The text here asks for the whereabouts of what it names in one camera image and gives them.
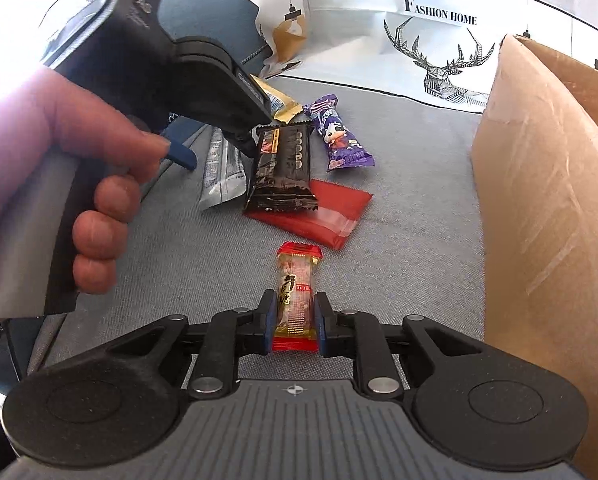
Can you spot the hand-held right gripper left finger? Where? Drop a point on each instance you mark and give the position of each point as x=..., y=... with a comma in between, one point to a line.
x=267, y=322

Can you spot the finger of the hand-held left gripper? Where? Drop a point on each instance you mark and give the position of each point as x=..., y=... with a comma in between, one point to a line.
x=181, y=155
x=241, y=142

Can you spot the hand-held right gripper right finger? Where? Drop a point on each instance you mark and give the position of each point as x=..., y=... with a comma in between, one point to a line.
x=321, y=322

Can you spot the silver snack packet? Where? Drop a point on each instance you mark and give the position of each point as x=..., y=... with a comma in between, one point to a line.
x=221, y=175

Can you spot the red clear snack packet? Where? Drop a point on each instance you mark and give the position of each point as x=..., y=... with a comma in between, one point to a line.
x=295, y=280

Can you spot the dark brown snack packet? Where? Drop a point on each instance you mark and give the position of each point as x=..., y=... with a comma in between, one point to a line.
x=284, y=170

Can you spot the gold snack packet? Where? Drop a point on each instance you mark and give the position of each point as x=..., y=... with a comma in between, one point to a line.
x=284, y=105

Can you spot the purple snack packet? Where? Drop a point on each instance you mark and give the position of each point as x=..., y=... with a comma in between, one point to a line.
x=339, y=135

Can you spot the brown cardboard box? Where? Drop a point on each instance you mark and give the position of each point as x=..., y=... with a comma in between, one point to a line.
x=544, y=185

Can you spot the person's left hand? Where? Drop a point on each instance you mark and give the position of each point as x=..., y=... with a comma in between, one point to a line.
x=54, y=120

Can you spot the grey deer print cover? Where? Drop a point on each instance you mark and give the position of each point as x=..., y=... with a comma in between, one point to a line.
x=359, y=35

